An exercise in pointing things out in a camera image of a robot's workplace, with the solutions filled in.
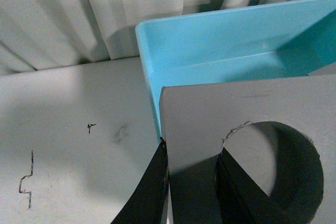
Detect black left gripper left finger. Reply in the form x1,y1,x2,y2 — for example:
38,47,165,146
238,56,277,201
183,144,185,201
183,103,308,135
112,138,169,223

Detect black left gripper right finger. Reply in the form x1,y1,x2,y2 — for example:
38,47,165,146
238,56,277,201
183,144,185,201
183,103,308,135
217,148,305,223

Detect gray block with hole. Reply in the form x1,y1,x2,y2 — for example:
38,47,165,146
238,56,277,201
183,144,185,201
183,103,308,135
160,74,335,223

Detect blue plastic box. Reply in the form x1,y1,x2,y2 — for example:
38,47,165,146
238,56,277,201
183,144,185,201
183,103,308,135
135,0,335,134

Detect white curtain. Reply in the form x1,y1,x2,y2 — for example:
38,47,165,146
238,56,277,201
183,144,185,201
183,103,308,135
1,0,292,76

